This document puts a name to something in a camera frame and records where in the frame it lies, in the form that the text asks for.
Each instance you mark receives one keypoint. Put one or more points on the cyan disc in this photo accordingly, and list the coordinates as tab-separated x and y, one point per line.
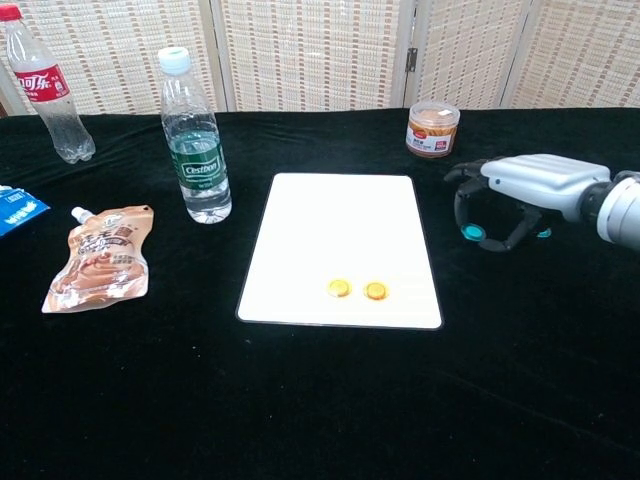
473	233
544	233

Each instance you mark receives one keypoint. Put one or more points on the clear jar brown contents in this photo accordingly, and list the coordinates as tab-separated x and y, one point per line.
432	135

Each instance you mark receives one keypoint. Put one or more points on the blue cookie box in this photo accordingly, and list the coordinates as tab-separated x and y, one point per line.
20	210

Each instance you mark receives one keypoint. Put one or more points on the white rectangular board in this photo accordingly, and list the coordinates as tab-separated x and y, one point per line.
340	225

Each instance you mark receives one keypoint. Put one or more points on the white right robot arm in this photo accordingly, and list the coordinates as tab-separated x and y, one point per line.
622	210

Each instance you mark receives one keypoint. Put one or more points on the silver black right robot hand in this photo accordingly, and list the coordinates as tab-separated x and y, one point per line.
540	182

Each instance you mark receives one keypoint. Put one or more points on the black velvet table cloth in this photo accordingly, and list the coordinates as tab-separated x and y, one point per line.
150	400

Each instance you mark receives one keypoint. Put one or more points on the red label cola bottle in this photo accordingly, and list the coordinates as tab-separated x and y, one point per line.
50	85

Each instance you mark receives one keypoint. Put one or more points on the orange token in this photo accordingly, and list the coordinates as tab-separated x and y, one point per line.
375	290
339	288

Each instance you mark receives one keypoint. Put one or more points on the woven bamboo folding screen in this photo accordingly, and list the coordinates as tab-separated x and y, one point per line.
310	50

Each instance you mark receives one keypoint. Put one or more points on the metal screen hinge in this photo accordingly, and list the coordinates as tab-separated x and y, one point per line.
411	60

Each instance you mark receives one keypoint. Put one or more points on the brown spout drink pouch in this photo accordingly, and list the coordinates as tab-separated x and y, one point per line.
100	260

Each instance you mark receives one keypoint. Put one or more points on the green label water bottle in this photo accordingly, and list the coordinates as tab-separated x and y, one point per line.
200	170

